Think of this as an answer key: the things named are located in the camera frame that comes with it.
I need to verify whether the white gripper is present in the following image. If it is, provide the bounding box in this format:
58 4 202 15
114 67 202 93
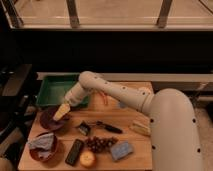
53 82 89 121

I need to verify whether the yellow red apple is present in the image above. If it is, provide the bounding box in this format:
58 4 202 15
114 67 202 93
80 151 96 168

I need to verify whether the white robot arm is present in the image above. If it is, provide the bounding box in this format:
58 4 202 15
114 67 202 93
63 71 204 171

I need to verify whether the green plastic tray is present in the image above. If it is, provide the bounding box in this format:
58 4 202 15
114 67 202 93
35 73 91 109

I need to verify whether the dark purple bowl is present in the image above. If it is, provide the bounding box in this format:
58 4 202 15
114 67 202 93
39 106 70 131

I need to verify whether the grey blue cloth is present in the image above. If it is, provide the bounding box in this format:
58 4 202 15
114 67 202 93
28 133 54 159

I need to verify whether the black rectangular remote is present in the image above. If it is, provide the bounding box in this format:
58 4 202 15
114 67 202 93
65 139 84 166

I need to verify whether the bunch of dark grapes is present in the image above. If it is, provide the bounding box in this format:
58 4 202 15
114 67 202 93
85 136 118 153

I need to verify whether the brown bowl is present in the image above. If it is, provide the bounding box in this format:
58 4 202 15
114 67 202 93
28 132 57 162

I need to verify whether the black chair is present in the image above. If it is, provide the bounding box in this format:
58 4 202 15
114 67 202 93
0 64 37 157

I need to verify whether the blue plastic cup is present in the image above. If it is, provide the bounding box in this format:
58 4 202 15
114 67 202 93
118 101 127 109

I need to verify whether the blue sponge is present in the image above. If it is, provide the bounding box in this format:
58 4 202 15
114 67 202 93
110 141 133 161

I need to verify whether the white paper cup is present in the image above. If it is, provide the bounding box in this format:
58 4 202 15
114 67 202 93
139 87 152 94

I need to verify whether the black handled peeler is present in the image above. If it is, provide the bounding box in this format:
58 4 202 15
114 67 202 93
76 121 123 136

